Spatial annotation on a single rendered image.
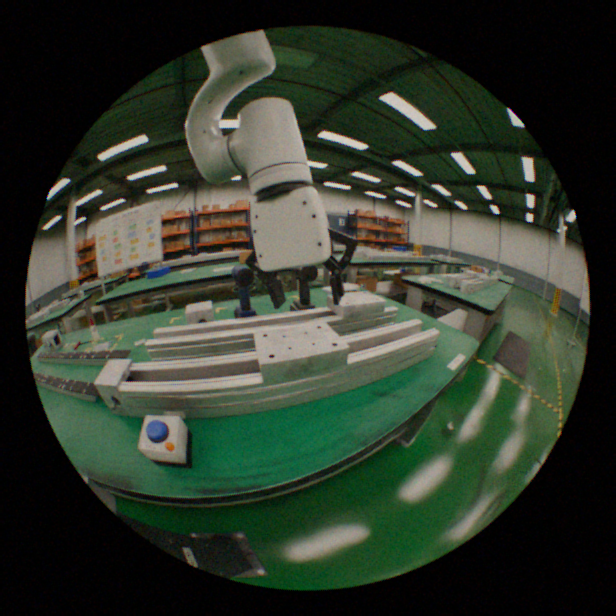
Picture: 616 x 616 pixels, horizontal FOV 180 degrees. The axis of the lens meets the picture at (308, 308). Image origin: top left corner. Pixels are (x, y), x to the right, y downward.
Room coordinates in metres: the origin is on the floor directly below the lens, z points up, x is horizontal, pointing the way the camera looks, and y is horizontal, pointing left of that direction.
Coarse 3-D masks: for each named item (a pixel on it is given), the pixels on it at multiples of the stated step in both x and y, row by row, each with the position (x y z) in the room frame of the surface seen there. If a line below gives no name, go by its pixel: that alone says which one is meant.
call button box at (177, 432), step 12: (168, 420) 0.14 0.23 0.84; (180, 420) 0.15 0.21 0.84; (144, 432) 0.09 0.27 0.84; (168, 432) 0.11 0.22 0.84; (180, 432) 0.12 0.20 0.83; (144, 444) 0.07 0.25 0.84; (156, 444) 0.08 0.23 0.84; (180, 444) 0.10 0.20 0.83; (156, 456) 0.06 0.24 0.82; (168, 456) 0.07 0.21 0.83; (180, 456) 0.08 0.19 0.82
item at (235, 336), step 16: (224, 320) 0.49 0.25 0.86; (240, 320) 0.49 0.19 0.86; (256, 320) 0.50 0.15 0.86; (272, 320) 0.51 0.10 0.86; (288, 320) 0.53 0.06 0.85; (304, 320) 0.49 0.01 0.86; (320, 320) 0.49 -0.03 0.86; (336, 320) 0.50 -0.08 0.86; (352, 320) 0.52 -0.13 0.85; (368, 320) 0.54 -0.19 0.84; (384, 320) 0.56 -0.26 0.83; (160, 336) 0.39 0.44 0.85; (176, 336) 0.41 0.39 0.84; (192, 336) 0.38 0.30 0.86; (208, 336) 0.39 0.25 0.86; (224, 336) 0.40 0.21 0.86; (240, 336) 0.41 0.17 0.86; (160, 352) 0.33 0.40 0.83; (176, 352) 0.35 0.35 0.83; (192, 352) 0.37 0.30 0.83; (208, 352) 0.38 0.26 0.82; (224, 352) 0.40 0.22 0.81; (240, 352) 0.41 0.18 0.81
